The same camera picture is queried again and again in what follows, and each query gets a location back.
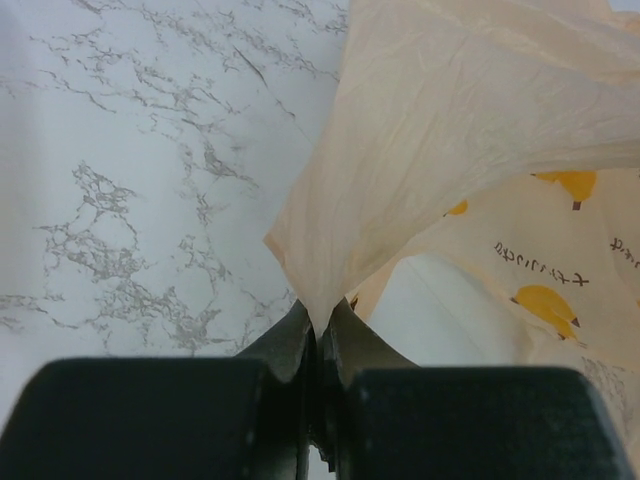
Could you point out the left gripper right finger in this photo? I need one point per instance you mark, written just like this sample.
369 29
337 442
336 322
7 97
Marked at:
387 418

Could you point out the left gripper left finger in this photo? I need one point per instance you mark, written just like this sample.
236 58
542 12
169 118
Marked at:
239 417

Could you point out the peach banana-print plastic bag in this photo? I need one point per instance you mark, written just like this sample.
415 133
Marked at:
502 136

